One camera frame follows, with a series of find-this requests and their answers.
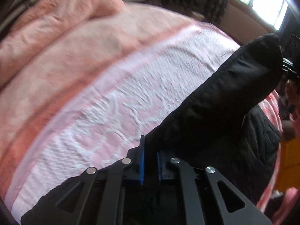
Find pink white patterned bedspread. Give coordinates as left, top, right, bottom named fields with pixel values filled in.
left=4, top=23, right=300, bottom=225

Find pink quilt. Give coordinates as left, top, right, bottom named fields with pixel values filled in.
left=1, top=0, right=193, bottom=197

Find black pants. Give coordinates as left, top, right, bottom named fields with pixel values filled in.
left=145, top=34, right=283, bottom=210

